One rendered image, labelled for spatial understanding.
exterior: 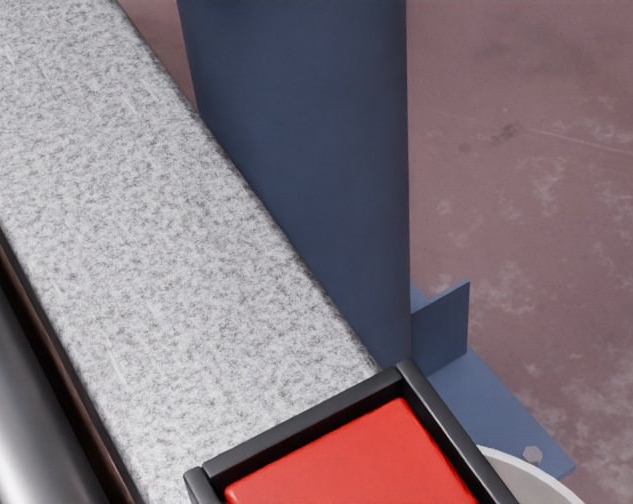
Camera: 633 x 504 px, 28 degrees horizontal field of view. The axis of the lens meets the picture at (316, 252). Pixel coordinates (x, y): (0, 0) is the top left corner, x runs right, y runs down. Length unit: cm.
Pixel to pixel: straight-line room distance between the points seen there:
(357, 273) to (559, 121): 73
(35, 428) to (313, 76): 54
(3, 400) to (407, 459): 13
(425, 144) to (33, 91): 125
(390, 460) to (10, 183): 18
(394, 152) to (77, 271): 60
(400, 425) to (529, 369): 113
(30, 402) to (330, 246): 65
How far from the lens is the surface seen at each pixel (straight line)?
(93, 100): 49
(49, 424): 40
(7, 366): 41
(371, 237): 105
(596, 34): 189
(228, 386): 39
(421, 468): 36
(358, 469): 36
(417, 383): 37
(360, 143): 96
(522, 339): 152
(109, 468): 43
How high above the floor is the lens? 124
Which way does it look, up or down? 51 degrees down
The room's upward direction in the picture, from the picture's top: 6 degrees counter-clockwise
